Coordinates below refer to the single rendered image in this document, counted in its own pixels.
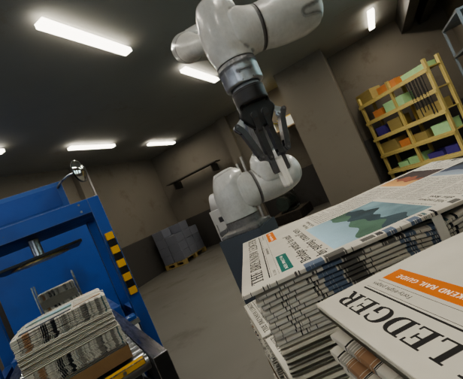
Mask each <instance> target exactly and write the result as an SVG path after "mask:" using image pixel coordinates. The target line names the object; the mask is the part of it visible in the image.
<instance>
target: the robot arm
mask: <svg viewBox="0 0 463 379"><path fill-rule="evenodd" d="M322 16H323V3H322V0H258V1H257V2H254V3H252V4H249V5H235V3H234V2H233V1H232V0H201V1H200V3H199V4H198V6H197V8H196V12H195V22H196V24H195V25H193V26H191V27H189V28H188V29H186V30H185V31H184V32H181V33H179V34H177V35H176V36H175V37H174V39H173V41H172V43H171V51H172V53H173V55H174V57H175V59H176V60H177V61H179V62H181V63H183V64H192V63H194V62H201V61H205V60H209V61H210V63H211V64H212V66H213V67H214V68H215V69H216V71H217V73H218V75H219V78H220V80H221V81H222V84H223V86H224V88H225V91H226V93H227V94H228V95H229V96H232V99H233V101H234V103H235V106H236V108H237V110H238V113H239V122H238V124H237V125H235V127H234V128H233V130H234V132H236V133H237V134H239V135H240V136H241V137H242V139H243V140H244V141H245V142H246V144H247V145H248V147H249V148H250V149H251V151H252V152H253V154H252V156H251V158H250V170H249V171H246V172H241V170H240V169H239V168H235V167H234V168H233V167H229V168H227V169H225V170H223V171H221V172H220V173H218V174H216V175H215V176H214V177H213V196H214V199H215V202H216V206H217V207H218V209H219V212H220V214H221V216H222V218H223V219H224V221H225V224H226V226H227V228H226V229H225V230H223V231H221V232H220V233H219V234H220V236H221V237H222V241H225V240H227V239H230V238H233V237H235V236H237V235H240V234H243V233H245V232H248V231H250V230H254V229H257V228H259V227H260V226H261V225H262V224H263V223H264V222H265V221H267V220H269V219H270V218H271V217H270V215H267V216H263V217H262V216H261V214H260V213H259V211H258V208H257V206H259V205H260V204H261V203H264V202H267V201H270V200H272V199H275V198H277V197H279V196H281V195H283V194H285V193H287V192H288V191H290V190H291V189H292V188H293V187H294V186H295V185H296V184H297V183H298V182H299V181H300V179H301V176H302V171H301V166H300V164H299V162H298V161H297V159H295V157H293V156H291V155H289V154H286V152H287V151H288V150H289V149H290V148H291V143H290V139H289V131H288V127H287V123H286V106H285V105H283V106H282V107H280V106H276V105H274V103H273V102H272V101H271V100H270V99H269V97H268V94H267V92H266V89H265V87H264V84H263V82H261V81H262V79H263V74H262V72H261V70H260V67H259V65H258V63H257V61H256V57H255V55H256V54H258V53H260V52H262V51H264V50H268V49H272V48H276V47H281V46H283V45H286V44H289V43H292V42H293V41H297V40H298V39H300V38H303V37H305V36H306V35H308V34H310V33H311V32H312V31H313V30H314V29H315V28H316V27H317V26H318V25H319V24H320V22H321V19H322ZM274 112H275V115H276V116H277V122H278V126H279V130H280V137H281V142H282V143H281V142H280V139H279V137H278V135H277V132H276V130H275V128H274V124H273V121H272V117H273V114H274Z"/></svg>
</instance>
